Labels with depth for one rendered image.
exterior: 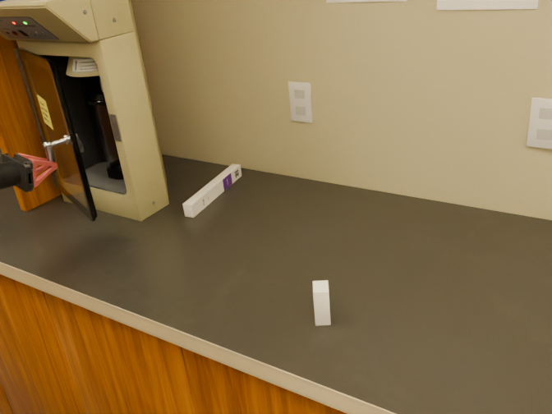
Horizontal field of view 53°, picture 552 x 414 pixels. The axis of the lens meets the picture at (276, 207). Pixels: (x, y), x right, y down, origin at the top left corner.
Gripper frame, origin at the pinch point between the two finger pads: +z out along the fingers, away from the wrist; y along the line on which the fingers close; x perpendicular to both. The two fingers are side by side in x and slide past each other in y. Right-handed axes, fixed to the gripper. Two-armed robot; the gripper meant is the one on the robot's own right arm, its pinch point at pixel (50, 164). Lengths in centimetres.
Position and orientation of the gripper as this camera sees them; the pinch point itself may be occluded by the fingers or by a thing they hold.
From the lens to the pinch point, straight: 144.1
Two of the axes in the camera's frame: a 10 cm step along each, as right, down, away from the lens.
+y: -7.8, -3.2, 5.4
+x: -0.9, 9.1, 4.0
